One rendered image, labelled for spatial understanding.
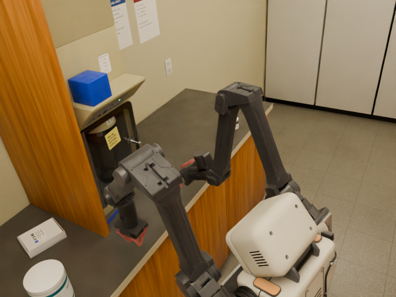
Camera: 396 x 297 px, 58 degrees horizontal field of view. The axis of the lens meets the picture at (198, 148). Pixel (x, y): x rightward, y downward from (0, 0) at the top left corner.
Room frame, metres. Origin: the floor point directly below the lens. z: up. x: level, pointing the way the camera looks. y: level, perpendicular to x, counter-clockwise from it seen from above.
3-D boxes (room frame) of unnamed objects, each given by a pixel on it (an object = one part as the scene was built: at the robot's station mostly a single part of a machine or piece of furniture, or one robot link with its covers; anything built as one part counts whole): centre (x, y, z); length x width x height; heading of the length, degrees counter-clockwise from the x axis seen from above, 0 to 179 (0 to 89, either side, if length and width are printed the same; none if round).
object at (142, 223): (0.89, 0.25, 1.21); 0.10 x 0.07 x 0.07; 57
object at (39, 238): (1.09, 0.69, 0.96); 0.16 x 0.12 x 0.04; 130
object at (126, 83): (1.29, 0.32, 1.46); 0.32 x 0.11 x 0.10; 147
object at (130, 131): (1.32, 0.36, 1.19); 0.30 x 0.01 x 0.40; 147
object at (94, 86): (1.22, 0.37, 1.55); 0.10 x 0.10 x 0.09; 57
